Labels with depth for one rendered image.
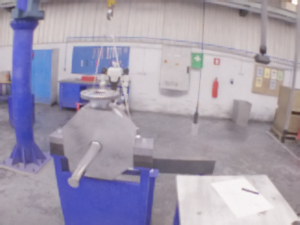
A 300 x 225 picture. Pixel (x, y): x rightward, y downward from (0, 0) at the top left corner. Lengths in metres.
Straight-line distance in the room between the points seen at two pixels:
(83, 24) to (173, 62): 3.00
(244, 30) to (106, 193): 6.31
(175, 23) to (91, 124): 5.51
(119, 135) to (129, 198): 0.50
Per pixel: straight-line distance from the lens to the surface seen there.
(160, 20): 6.68
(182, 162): 1.93
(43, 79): 7.11
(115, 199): 1.71
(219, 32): 6.87
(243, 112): 6.57
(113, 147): 1.47
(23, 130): 3.40
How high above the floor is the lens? 1.68
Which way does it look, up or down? 14 degrees down
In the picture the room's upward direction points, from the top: 5 degrees clockwise
